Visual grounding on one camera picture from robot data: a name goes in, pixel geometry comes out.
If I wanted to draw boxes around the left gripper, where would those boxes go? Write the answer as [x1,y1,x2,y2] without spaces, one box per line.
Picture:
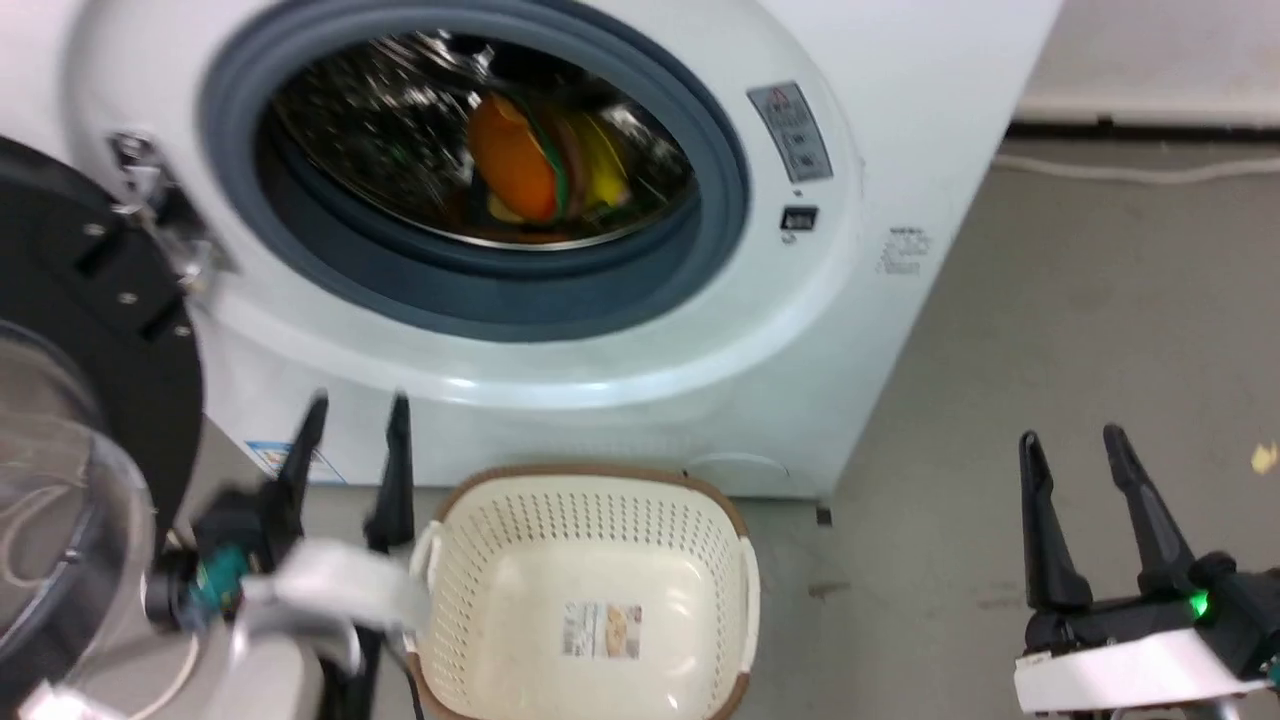
[145,392,434,653]

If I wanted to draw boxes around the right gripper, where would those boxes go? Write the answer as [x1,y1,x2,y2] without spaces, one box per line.
[1014,424,1267,714]

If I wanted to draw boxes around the cream perforated laundry basket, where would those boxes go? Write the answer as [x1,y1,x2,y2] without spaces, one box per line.
[404,463,764,720]

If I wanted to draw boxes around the paper basket label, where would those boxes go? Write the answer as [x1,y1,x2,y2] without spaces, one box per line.
[561,601,644,662]

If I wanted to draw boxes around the white front-load washing machine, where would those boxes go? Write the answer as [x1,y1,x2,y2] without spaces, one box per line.
[0,0,1066,501]

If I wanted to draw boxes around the blue white label sticker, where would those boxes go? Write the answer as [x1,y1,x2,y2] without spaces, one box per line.
[243,439,347,487]

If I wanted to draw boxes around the grey rubber door gasket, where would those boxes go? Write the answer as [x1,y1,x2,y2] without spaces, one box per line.
[197,0,752,345]

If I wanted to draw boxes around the black round glass washer door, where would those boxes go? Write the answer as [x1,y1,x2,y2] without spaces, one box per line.
[0,135,207,720]

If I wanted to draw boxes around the metal door hinge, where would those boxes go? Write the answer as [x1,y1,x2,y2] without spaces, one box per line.
[105,130,237,301]

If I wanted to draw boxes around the steel washer drum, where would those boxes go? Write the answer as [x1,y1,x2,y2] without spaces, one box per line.
[262,30,699,251]

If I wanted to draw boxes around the colourful clothes in drum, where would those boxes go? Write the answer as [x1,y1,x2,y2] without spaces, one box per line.
[464,91,634,227]

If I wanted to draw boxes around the round drain filter cover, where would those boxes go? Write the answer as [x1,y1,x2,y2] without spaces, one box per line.
[684,452,792,497]

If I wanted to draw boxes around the grey warning sticker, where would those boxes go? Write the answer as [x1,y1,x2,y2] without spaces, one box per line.
[747,82,835,185]

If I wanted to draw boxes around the white floor cable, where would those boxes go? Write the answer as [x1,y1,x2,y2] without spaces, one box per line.
[994,152,1280,187]

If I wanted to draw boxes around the white wall baseboard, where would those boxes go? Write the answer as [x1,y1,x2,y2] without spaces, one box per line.
[1012,90,1280,137]

